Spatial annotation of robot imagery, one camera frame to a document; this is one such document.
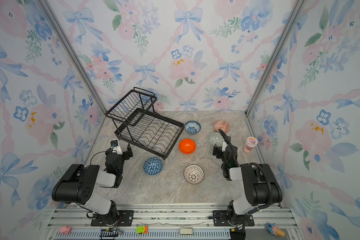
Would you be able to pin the aluminium corner post left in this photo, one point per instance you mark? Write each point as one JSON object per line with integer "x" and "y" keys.
{"x": 70, "y": 51}

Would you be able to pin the aluminium front rail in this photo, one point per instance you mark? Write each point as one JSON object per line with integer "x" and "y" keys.
{"x": 164, "y": 222}

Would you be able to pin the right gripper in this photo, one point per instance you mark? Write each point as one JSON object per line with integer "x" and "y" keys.
{"x": 219, "y": 150}

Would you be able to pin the orange plastic bowl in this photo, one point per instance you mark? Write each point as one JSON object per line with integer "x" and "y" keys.
{"x": 187, "y": 146}

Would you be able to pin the aluminium corner post right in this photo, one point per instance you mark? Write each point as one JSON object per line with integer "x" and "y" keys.
{"x": 279, "y": 47}

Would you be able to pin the pink yogurt cup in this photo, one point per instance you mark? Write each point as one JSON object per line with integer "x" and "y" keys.
{"x": 251, "y": 142}

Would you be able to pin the white brown lattice bowl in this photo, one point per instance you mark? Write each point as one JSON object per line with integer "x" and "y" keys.
{"x": 194, "y": 174}

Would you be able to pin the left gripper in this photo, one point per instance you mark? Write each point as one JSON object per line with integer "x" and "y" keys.
{"x": 125, "y": 152}

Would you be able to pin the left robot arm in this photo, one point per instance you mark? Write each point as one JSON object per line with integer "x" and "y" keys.
{"x": 77, "y": 186}

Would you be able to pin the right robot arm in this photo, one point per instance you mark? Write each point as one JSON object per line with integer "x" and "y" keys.
{"x": 261, "y": 188}

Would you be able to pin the ice cream cone toy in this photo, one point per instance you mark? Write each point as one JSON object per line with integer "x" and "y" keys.
{"x": 275, "y": 230}

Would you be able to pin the red patterned bowl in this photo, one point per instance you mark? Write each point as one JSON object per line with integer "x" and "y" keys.
{"x": 221, "y": 125}

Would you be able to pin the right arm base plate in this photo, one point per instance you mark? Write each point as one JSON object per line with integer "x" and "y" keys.
{"x": 224, "y": 219}

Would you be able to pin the pink toy pig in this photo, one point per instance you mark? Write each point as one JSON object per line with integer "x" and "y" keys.
{"x": 65, "y": 230}

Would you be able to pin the blue triangle pattern bowl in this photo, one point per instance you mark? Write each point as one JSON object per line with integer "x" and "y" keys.
{"x": 153, "y": 166}

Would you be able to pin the blue floral bowl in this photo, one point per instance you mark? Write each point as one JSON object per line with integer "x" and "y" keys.
{"x": 192, "y": 127}

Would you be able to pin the white small eraser block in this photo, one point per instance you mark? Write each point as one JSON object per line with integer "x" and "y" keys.
{"x": 186, "y": 231}

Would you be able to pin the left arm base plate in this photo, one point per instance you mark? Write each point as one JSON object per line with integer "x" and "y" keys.
{"x": 120, "y": 218}

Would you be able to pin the aluminium corner post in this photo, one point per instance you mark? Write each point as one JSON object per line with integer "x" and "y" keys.
{"x": 279, "y": 47}
{"x": 70, "y": 51}

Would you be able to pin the black wire dish rack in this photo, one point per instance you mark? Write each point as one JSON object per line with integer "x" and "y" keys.
{"x": 138, "y": 123}

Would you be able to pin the green orange small block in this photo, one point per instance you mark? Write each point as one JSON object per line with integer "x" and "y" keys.
{"x": 142, "y": 230}

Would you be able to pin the green patterned bowl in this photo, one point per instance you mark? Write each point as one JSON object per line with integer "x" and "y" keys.
{"x": 215, "y": 139}

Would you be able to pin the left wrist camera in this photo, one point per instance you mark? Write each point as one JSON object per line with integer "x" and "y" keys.
{"x": 116, "y": 148}

